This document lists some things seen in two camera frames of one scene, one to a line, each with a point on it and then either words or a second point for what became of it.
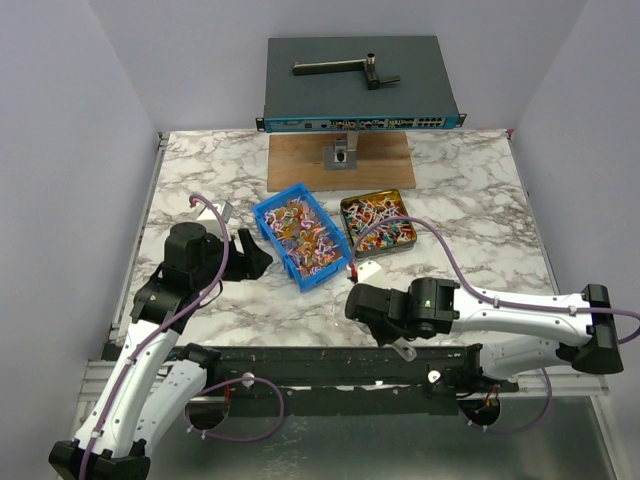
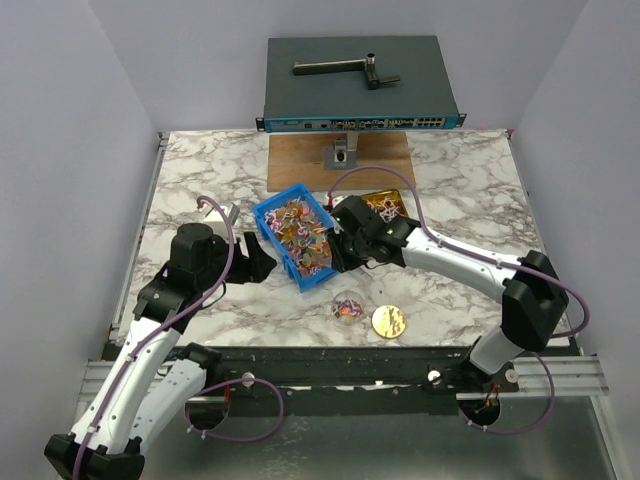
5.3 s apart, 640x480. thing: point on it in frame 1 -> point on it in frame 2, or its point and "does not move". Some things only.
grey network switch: [423, 99] does not move
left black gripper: [257, 259] does not move
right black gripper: [364, 308] -> [345, 240]
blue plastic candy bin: [297, 227] does not move
